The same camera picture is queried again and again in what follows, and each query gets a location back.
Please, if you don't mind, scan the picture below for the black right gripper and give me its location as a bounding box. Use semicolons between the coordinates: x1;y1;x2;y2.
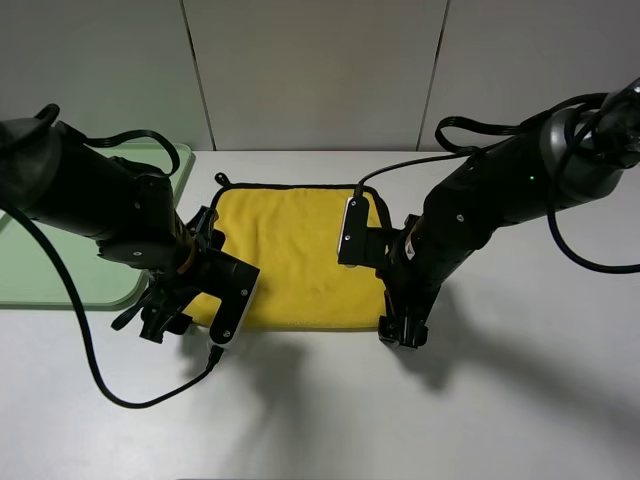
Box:
376;215;450;350

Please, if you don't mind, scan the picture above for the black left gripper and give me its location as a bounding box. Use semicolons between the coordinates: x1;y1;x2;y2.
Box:
139;206;225;343

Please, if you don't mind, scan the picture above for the yellow towel with black trim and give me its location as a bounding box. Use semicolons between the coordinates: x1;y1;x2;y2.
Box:
211;173;385;332

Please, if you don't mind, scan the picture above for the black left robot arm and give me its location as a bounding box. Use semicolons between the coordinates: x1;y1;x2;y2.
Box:
1;104;223;343

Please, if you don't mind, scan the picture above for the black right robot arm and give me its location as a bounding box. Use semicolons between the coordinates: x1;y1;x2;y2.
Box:
378;82;639;349

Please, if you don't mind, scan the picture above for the light green tray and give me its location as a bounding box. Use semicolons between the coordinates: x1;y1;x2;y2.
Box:
1;137;193;309

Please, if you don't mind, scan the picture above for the black left camera cable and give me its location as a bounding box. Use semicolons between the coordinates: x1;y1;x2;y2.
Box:
0;199;225;409

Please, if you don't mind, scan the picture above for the black camera cable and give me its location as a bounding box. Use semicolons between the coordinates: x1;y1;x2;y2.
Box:
0;199;225;409
353;92;640;275

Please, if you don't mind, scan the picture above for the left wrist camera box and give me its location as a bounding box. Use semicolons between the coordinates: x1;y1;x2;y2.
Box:
188;249;260;349

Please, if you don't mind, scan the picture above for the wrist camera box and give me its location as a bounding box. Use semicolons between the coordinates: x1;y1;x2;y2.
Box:
337;195;393;269
188;249;260;349

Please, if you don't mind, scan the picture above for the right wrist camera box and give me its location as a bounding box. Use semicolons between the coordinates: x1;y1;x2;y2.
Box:
337;195;393;269

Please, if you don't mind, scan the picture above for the black right camera cable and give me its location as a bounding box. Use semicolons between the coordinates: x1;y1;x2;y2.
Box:
353;92;640;275

